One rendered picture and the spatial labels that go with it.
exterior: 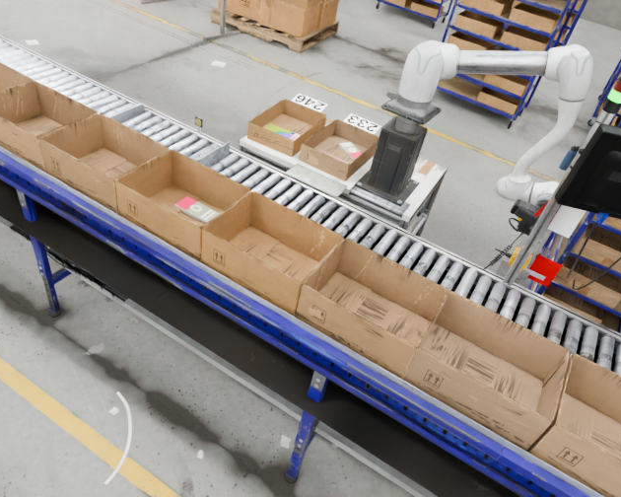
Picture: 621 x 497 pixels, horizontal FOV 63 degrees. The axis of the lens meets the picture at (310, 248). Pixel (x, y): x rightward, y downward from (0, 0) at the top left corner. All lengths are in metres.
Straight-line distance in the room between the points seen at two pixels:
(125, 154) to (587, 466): 1.98
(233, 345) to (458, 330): 0.80
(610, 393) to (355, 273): 0.87
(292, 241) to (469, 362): 0.75
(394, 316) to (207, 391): 1.12
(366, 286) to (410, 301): 0.17
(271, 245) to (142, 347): 1.06
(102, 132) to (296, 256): 1.03
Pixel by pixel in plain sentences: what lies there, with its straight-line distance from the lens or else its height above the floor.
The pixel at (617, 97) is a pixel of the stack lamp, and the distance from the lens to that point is 1.94.
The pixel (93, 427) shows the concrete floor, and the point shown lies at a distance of 2.50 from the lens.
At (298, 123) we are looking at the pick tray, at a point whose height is 0.76.
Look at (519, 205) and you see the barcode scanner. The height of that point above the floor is 1.09.
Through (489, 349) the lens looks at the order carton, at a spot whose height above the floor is 0.90.
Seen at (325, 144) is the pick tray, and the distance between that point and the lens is 2.85.
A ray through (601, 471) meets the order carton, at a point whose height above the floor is 0.98.
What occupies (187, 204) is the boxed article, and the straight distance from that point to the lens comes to 2.05.
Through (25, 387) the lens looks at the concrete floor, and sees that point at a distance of 2.68.
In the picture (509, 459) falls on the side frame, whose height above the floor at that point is 0.91.
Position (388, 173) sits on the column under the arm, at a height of 0.87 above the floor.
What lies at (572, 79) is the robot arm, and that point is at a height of 1.49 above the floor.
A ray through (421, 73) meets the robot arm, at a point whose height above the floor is 1.37.
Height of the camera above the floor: 2.15
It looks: 41 degrees down
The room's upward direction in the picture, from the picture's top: 12 degrees clockwise
